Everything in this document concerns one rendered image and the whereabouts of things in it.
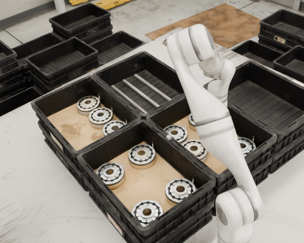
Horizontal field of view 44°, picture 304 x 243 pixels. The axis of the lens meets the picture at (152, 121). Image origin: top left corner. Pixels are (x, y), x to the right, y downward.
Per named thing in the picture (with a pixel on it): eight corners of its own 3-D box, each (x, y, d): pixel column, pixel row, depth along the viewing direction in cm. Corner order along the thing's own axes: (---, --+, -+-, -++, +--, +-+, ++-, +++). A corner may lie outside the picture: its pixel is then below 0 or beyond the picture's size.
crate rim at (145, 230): (217, 184, 120) (218, 179, 118) (143, 237, 107) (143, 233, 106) (144, 122, 145) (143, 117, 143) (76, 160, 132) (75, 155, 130)
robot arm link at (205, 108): (158, 35, 91) (192, 133, 91) (194, 20, 88) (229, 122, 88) (169, 39, 100) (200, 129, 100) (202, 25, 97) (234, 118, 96)
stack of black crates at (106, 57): (126, 66, 313) (121, 29, 291) (149, 80, 296) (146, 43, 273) (86, 87, 295) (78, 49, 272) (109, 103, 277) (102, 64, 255)
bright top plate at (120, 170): (129, 176, 131) (129, 175, 131) (103, 189, 128) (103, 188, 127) (116, 158, 138) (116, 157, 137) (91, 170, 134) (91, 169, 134)
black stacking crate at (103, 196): (215, 202, 126) (217, 180, 119) (145, 254, 114) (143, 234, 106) (145, 140, 151) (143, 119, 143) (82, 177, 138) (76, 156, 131)
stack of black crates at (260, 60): (288, 84, 281) (294, 57, 265) (264, 101, 267) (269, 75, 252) (246, 63, 304) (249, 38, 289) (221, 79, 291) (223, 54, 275)
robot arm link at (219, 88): (234, 95, 131) (211, 89, 134) (239, 57, 121) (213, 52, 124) (228, 106, 126) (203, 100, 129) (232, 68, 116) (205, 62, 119)
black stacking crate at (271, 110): (322, 123, 151) (328, 101, 144) (274, 158, 139) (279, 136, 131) (247, 81, 176) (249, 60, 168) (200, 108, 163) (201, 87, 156)
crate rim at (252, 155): (278, 141, 132) (279, 136, 131) (218, 184, 120) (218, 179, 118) (200, 90, 157) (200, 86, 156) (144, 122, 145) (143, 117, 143)
